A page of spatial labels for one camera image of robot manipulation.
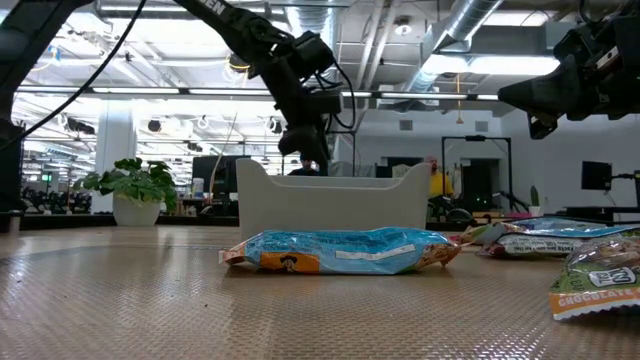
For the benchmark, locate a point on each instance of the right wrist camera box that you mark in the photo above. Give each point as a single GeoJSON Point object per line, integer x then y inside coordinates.
{"type": "Point", "coordinates": [577, 45]}

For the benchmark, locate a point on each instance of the black upright panel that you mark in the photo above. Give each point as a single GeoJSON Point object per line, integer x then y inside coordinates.
{"type": "Point", "coordinates": [11, 170]}

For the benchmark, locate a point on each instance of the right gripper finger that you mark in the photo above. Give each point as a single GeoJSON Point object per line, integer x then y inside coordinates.
{"type": "Point", "coordinates": [542, 95]}
{"type": "Point", "coordinates": [541, 125]}

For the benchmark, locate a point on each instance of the green orange granola bar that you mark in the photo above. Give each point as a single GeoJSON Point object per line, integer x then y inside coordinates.
{"type": "Point", "coordinates": [600, 280]}

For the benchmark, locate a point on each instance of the potted green plant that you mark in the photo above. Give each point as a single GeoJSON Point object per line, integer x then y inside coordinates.
{"type": "Point", "coordinates": [135, 182]}

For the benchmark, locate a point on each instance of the smooth silver air duct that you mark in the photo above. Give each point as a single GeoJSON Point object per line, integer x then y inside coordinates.
{"type": "Point", "coordinates": [465, 20]}

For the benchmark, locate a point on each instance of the black ceiling device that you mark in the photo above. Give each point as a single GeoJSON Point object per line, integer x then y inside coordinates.
{"type": "Point", "coordinates": [237, 64]}

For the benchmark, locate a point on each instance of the rectangular ceiling light panel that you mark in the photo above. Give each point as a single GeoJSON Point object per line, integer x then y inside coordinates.
{"type": "Point", "coordinates": [500, 65]}

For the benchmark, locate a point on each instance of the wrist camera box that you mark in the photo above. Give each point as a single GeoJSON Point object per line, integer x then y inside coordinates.
{"type": "Point", "coordinates": [577, 45]}
{"type": "Point", "coordinates": [327, 102]}

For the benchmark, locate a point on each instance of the small potted cactus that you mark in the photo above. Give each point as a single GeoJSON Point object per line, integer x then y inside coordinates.
{"type": "Point", "coordinates": [535, 197]}

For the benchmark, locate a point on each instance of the black background table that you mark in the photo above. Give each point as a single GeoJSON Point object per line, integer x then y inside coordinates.
{"type": "Point", "coordinates": [600, 212]}

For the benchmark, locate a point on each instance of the ribbed silver air duct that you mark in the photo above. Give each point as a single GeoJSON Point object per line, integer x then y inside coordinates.
{"type": "Point", "coordinates": [320, 15]}

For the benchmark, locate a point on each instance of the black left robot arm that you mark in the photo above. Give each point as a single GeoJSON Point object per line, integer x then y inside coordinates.
{"type": "Point", "coordinates": [240, 25]}

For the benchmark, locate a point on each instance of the long ceiling light strip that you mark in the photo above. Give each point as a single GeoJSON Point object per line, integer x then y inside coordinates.
{"type": "Point", "coordinates": [225, 91]}

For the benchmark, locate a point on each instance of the white square column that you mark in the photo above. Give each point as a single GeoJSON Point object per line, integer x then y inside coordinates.
{"type": "Point", "coordinates": [117, 145]}

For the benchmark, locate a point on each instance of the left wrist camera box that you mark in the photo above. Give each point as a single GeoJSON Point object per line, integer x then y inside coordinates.
{"type": "Point", "coordinates": [327, 102]}

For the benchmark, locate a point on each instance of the person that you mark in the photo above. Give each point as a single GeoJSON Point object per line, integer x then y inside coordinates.
{"type": "Point", "coordinates": [302, 171]}
{"type": "Point", "coordinates": [441, 185]}

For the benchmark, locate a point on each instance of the black aluminium table frame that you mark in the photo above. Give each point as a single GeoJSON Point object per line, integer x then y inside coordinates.
{"type": "Point", "coordinates": [75, 222]}

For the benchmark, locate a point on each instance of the black metal stand frame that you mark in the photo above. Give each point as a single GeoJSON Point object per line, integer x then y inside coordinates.
{"type": "Point", "coordinates": [475, 138]}
{"type": "Point", "coordinates": [354, 155]}

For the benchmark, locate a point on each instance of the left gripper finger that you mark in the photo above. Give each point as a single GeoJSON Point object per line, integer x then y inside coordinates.
{"type": "Point", "coordinates": [315, 150]}
{"type": "Point", "coordinates": [289, 142]}

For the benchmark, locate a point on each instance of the black monitor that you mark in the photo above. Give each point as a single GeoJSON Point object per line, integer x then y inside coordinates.
{"type": "Point", "coordinates": [597, 175]}

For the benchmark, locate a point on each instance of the pale grey plastic bin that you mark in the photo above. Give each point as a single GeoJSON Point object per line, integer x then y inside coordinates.
{"type": "Point", "coordinates": [330, 207]}

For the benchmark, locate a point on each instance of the blue granola bar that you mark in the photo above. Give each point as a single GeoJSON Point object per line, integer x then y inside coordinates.
{"type": "Point", "coordinates": [360, 252]}
{"type": "Point", "coordinates": [575, 227]}
{"type": "Point", "coordinates": [540, 245]}

